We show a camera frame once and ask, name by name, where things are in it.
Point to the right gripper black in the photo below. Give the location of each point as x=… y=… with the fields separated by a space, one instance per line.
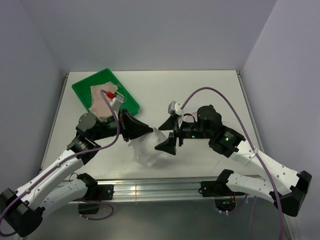
x=169 y=145

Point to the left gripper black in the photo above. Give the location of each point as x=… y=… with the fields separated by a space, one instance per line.
x=131 y=127

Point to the white bra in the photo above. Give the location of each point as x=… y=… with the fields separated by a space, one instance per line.
x=144 y=152

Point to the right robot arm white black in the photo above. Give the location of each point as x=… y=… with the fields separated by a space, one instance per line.
x=282 y=186

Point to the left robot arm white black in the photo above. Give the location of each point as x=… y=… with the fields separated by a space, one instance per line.
x=25 y=208

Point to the beige pink bra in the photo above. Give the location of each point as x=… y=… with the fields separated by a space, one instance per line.
x=98 y=105

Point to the green plastic tray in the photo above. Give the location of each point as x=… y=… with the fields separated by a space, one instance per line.
x=83 y=90

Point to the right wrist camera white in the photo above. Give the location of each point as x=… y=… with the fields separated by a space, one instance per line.
x=175 y=110

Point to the aluminium front rail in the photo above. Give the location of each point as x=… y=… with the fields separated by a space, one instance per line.
x=152 y=189

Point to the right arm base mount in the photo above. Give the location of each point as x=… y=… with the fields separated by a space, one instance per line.
x=215 y=189

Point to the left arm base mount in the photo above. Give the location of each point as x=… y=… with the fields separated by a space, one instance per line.
x=88 y=208

